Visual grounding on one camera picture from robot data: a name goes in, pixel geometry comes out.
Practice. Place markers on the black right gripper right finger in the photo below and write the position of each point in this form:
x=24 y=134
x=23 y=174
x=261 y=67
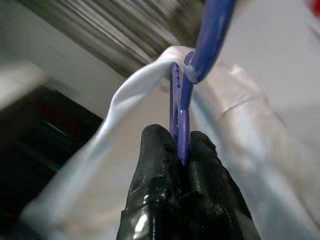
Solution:
x=210 y=195

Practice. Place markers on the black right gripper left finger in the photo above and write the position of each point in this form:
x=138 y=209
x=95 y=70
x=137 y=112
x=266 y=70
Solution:
x=152 y=180

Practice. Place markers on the white shirt green monster print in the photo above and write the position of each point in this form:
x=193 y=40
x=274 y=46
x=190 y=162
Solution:
x=250 y=150

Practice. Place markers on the purple plastic hanger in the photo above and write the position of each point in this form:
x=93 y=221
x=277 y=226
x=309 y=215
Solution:
x=183 y=125

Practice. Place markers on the grey curtain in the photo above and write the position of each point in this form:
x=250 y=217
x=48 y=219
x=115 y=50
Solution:
x=112 y=32

